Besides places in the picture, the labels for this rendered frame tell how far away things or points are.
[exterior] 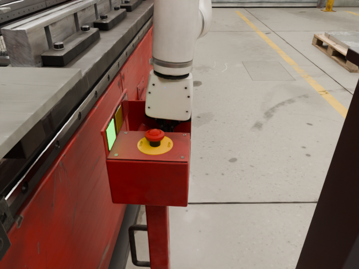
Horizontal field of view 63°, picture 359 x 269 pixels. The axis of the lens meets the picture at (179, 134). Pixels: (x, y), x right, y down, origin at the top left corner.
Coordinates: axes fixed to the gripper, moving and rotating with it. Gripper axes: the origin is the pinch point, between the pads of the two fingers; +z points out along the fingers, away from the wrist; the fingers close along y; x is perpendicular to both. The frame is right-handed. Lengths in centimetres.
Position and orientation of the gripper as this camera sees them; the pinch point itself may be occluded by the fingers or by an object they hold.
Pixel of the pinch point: (166, 133)
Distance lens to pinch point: 70.0
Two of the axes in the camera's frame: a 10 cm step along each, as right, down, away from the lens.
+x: 0.7, -5.2, 8.5
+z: -0.8, 8.5, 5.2
